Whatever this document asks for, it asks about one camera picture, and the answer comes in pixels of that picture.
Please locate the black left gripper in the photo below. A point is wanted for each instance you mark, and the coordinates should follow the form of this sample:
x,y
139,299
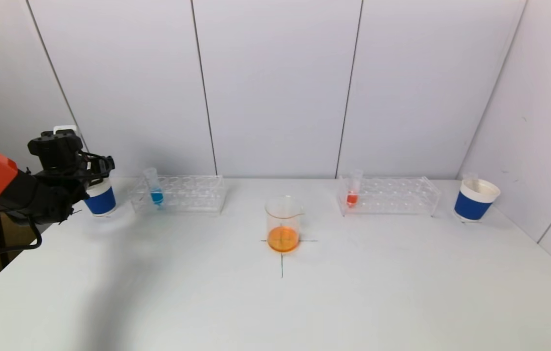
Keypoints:
x,y
85,170

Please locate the yellow pigment test tube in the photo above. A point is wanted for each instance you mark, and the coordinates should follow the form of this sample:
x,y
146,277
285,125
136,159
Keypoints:
x,y
470,180

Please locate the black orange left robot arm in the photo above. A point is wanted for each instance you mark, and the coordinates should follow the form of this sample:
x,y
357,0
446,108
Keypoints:
x,y
22,195

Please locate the blue pigment test tube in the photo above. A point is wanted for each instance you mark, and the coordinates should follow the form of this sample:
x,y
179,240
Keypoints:
x,y
157,197

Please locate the clear acrylic test tube rack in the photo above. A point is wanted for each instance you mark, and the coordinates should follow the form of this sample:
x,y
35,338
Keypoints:
x,y
392,196
187,196

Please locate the clear glass beaker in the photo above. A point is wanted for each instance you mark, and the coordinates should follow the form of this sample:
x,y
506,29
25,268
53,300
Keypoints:
x,y
283,239

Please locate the orange pigment test tube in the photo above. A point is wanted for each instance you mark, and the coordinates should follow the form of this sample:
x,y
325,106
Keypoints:
x,y
351,199

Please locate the blue white paper cup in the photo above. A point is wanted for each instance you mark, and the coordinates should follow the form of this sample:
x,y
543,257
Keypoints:
x,y
102,202
471,207

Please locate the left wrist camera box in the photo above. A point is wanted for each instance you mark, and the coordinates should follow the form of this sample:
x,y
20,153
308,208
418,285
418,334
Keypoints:
x,y
66,129

